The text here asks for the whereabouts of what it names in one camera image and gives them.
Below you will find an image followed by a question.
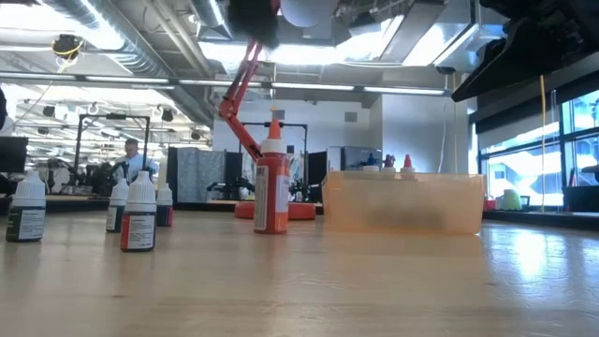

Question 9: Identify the black monitor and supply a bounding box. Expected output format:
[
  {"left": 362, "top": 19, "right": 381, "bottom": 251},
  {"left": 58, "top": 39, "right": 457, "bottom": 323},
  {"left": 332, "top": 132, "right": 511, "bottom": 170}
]
[{"left": 0, "top": 136, "right": 29, "bottom": 174}]

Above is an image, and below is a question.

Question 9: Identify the green plastic container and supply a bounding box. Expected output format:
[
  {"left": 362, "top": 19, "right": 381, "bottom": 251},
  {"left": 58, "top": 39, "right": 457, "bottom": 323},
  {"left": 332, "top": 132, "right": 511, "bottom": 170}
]
[{"left": 503, "top": 189, "right": 522, "bottom": 211}]

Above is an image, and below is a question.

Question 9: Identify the red desk lamp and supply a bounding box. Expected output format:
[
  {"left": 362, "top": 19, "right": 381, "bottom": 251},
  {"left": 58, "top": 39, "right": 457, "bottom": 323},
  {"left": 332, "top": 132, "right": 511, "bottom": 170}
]
[{"left": 218, "top": 0, "right": 341, "bottom": 221}]

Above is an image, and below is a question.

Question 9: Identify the person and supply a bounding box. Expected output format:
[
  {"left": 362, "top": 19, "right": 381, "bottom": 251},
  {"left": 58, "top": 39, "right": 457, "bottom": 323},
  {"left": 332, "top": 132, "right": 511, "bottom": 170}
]
[{"left": 114, "top": 138, "right": 160, "bottom": 186}]

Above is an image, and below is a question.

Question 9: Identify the black aluminium table frame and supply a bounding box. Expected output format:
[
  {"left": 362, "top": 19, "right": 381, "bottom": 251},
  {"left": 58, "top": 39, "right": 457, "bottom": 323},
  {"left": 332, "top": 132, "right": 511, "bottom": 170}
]
[{"left": 0, "top": 196, "right": 599, "bottom": 231}]

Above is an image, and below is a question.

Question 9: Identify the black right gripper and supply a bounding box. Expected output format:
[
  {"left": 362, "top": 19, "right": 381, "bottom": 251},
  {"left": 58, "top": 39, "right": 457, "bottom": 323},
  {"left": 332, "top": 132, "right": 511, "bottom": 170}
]
[{"left": 451, "top": 0, "right": 599, "bottom": 102}]

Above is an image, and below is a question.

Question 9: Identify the small green dye bottle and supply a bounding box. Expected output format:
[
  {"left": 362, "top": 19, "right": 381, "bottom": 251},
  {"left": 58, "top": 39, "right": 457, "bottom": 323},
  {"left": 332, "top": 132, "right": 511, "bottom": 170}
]
[{"left": 5, "top": 170, "right": 47, "bottom": 243}]

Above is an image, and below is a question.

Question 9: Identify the small red dye bottle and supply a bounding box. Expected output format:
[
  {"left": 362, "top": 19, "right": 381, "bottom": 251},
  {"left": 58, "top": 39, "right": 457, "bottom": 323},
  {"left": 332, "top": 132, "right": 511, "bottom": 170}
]
[{"left": 120, "top": 170, "right": 157, "bottom": 254}]

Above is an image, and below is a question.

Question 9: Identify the orange translucent plastic bin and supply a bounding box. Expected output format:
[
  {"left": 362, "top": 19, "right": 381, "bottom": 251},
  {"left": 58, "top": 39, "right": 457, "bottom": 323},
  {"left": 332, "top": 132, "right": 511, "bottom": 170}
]
[{"left": 321, "top": 170, "right": 487, "bottom": 235}]

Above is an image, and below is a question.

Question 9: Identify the large orange food coloring bottle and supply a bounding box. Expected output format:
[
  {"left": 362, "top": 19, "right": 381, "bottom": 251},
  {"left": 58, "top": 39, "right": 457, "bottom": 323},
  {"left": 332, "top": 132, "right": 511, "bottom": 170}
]
[{"left": 253, "top": 108, "right": 291, "bottom": 235}]

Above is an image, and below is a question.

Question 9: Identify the silver ventilation duct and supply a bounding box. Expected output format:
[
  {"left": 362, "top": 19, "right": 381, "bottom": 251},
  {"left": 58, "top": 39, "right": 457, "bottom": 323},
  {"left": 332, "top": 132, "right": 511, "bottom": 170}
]
[{"left": 41, "top": 0, "right": 216, "bottom": 127}]

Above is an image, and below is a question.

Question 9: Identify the black ceiling cord reel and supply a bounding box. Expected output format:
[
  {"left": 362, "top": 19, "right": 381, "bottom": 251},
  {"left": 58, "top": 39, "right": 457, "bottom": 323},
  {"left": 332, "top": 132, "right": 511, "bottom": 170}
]
[{"left": 50, "top": 33, "right": 86, "bottom": 62}]

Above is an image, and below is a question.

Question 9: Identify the grey partition panel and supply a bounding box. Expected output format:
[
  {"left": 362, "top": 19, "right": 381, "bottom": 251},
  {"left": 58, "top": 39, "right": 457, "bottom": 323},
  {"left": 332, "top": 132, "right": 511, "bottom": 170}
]
[{"left": 167, "top": 147, "right": 226, "bottom": 203}]

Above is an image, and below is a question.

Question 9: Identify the small white-capped dye bottle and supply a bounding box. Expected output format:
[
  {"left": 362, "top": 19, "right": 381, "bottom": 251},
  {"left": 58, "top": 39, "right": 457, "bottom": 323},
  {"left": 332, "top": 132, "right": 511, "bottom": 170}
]
[
  {"left": 155, "top": 183, "right": 174, "bottom": 228},
  {"left": 105, "top": 177, "right": 130, "bottom": 234}
]

